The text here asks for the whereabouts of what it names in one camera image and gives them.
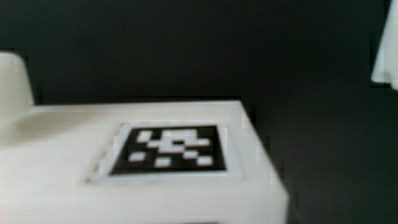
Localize white front drawer box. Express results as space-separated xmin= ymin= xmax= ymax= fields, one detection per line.
xmin=0 ymin=52 xmax=289 ymax=224

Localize white drawer cabinet housing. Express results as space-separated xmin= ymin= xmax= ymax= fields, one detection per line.
xmin=371 ymin=0 xmax=398 ymax=91

